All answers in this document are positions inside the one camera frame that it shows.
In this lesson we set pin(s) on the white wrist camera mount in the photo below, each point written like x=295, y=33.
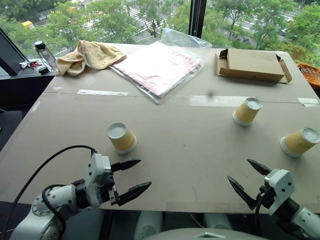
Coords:
x=98, y=166
x=281, y=190

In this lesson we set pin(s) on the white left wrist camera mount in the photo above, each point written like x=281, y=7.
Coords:
x=98, y=166

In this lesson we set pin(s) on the black window frame post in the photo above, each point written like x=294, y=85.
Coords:
x=197, y=17

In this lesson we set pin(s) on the small black round object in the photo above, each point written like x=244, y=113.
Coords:
x=43, y=70

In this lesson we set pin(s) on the pink sheets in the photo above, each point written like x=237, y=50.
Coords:
x=157, y=68

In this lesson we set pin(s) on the black side cabinet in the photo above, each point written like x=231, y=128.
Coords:
x=22, y=86

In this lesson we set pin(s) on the flat brown cardboard box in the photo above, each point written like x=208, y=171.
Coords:
x=252, y=63

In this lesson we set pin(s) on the small white and red items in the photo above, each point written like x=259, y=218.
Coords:
x=27, y=64

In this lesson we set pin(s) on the clear plastic bag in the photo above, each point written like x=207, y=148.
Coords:
x=190, y=45

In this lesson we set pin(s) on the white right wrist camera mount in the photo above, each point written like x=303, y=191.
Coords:
x=281, y=190

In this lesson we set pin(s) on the yellow terry towel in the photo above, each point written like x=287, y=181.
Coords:
x=95, y=56

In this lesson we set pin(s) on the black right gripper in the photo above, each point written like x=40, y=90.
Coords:
x=266, y=193

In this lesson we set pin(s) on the yellow ribbed paper cup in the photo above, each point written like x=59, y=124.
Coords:
x=123, y=142
x=246, y=113
x=297, y=143

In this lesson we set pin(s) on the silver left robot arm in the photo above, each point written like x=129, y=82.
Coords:
x=57, y=197

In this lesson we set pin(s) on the white rounded shape under table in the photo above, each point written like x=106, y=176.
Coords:
x=148, y=225
x=217, y=221

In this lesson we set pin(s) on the clear tape strip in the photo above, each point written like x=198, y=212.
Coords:
x=102, y=92
x=308, y=102

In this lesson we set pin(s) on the dark slanted panel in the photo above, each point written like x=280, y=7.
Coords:
x=10, y=55

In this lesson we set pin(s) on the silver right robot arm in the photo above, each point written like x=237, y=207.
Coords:
x=303, y=220

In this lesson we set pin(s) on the clear water bottle black cap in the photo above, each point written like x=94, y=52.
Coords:
x=47, y=56

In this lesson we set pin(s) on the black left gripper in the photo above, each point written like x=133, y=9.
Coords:
x=112, y=188

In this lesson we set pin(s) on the silver robot torso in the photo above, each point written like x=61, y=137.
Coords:
x=205, y=235

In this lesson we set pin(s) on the orange woven basket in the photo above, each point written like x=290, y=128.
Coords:
x=311, y=75

